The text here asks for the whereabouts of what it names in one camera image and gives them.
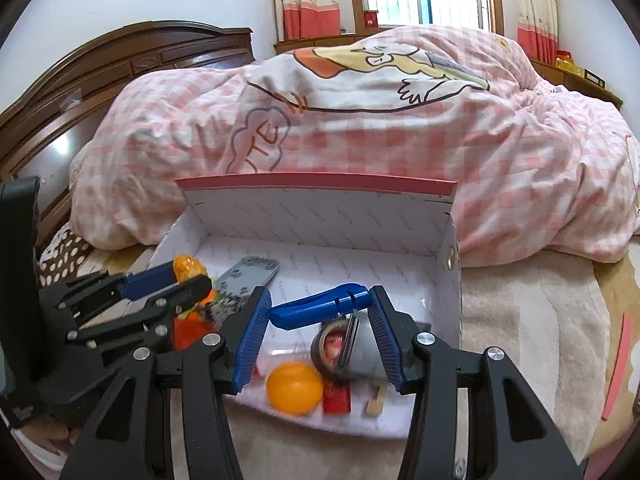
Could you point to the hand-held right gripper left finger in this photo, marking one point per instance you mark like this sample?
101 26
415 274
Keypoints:
250 345

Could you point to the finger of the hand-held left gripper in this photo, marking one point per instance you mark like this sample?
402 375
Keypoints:
185 290
145 280

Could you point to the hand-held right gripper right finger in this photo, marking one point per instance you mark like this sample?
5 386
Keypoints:
387 345

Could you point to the smoky plastic holder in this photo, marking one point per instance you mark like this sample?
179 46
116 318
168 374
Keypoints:
367 355

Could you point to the small orange toy fruit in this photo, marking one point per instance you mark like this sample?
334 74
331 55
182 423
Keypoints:
187 266

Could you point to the orange plastic funnel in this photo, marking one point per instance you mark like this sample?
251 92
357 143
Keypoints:
192 332

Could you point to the wooden block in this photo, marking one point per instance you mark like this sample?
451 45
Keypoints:
375 402

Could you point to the orange ball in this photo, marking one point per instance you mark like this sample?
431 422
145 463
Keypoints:
295 387

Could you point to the grey plastic plate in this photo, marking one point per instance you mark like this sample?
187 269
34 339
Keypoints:
250 272

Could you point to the black tape roll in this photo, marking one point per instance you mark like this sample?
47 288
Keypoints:
320 355

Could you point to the red tube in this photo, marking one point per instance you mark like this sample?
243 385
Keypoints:
337 400

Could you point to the red cardboard box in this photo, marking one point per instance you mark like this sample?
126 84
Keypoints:
325 210

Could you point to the dark wooden headboard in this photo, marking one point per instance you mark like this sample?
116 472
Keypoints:
125 70

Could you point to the pink checked quilt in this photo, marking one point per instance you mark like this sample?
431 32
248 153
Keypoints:
350 125

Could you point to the dark wooden side table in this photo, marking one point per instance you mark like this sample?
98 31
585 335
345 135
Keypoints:
590 90

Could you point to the small red box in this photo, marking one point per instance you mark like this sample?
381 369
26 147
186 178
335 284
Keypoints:
371 19

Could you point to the black yellow box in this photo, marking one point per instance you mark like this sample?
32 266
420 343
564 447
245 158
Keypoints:
594 77

